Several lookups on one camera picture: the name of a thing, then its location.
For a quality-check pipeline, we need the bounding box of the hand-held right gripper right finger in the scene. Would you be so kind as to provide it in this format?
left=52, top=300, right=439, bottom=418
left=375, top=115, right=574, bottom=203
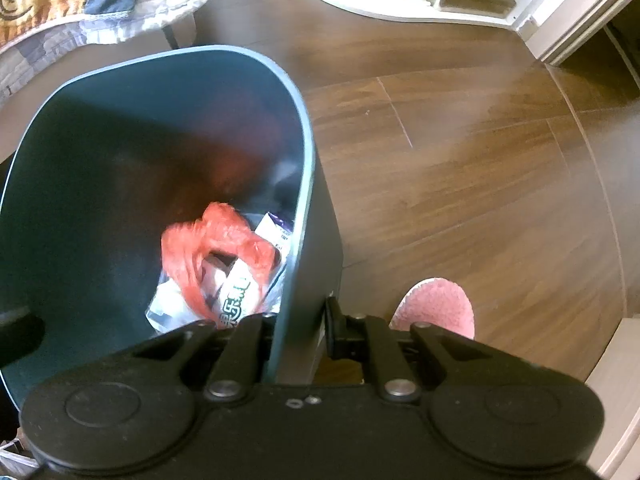
left=324, top=296, right=483, bottom=403

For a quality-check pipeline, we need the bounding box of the white and purple packet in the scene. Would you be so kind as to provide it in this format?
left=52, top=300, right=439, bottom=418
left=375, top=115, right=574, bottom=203
left=254, top=211, right=293, bottom=256

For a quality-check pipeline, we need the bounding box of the white door frame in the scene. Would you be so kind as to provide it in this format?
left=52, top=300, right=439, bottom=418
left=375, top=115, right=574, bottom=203
left=515, top=0, right=640, bottom=66

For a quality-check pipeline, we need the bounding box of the white furniture edge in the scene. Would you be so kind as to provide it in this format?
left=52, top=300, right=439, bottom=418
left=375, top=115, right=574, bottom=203
left=585, top=315, right=640, bottom=476

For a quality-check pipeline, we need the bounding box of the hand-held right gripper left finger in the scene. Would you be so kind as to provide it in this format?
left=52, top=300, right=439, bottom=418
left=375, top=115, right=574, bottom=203
left=132, top=312, right=278, bottom=403

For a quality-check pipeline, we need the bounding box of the white packet with green print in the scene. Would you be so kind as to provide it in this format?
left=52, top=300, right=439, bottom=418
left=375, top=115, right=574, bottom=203
left=212, top=267, right=253, bottom=331

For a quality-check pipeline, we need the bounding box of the teal plastic trash bin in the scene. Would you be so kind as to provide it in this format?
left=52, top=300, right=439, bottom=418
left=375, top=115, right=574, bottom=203
left=0, top=45, right=346, bottom=411

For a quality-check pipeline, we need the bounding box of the clear plastic wrapper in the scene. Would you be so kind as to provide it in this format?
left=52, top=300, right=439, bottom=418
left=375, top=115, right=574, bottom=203
left=145, top=277, right=201, bottom=335

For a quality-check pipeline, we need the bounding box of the dark chair leg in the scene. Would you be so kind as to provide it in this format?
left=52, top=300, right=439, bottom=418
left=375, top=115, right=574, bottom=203
left=160, top=10, right=198, bottom=51

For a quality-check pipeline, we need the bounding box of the red plastic bag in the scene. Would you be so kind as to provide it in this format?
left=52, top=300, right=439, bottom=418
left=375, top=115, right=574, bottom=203
left=161, top=202, right=283, bottom=323

